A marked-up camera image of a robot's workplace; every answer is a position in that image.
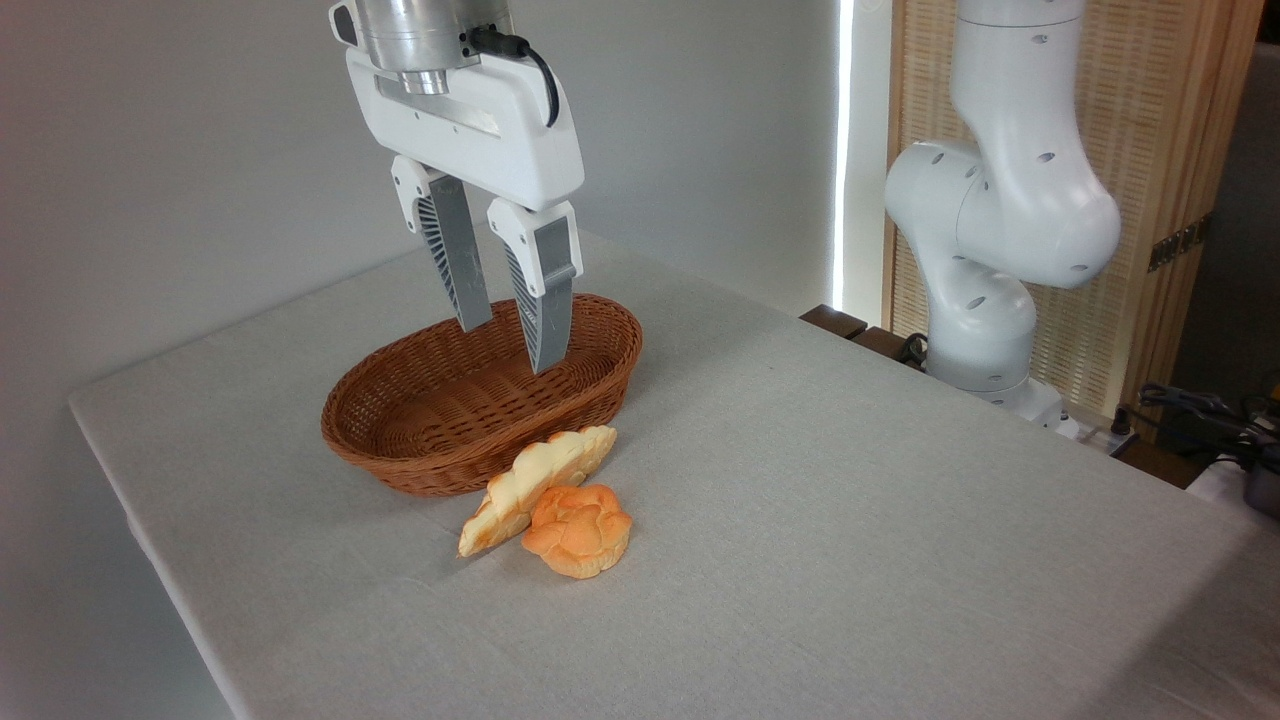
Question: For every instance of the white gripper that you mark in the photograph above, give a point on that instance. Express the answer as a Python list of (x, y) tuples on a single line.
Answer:
[(490, 135)]

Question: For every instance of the long pale bread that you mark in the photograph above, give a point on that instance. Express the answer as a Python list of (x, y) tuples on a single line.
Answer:
[(535, 475)]

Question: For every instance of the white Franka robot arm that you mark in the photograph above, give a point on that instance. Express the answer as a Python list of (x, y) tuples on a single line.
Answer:
[(1010, 200)]

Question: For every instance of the round orange bread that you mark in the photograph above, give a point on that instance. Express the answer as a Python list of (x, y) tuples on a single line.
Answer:
[(582, 538)]

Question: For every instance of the brown wicker basket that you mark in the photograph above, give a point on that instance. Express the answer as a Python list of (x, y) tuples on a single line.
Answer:
[(450, 450)]

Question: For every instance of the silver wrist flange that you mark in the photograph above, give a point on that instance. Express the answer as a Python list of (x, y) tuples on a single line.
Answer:
[(410, 35)]

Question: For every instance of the grey tablecloth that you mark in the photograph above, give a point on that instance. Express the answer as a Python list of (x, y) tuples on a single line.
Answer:
[(850, 500)]

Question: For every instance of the white power strip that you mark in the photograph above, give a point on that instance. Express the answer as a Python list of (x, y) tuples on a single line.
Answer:
[(1100, 438)]

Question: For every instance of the black screen hinge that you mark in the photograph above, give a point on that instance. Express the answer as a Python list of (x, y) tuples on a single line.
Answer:
[(1180, 243)]

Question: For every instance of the dark wooden mount table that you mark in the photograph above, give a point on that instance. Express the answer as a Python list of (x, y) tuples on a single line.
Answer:
[(835, 320)]

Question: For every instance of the white window frame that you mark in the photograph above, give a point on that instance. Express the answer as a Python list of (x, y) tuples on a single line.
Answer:
[(865, 150)]

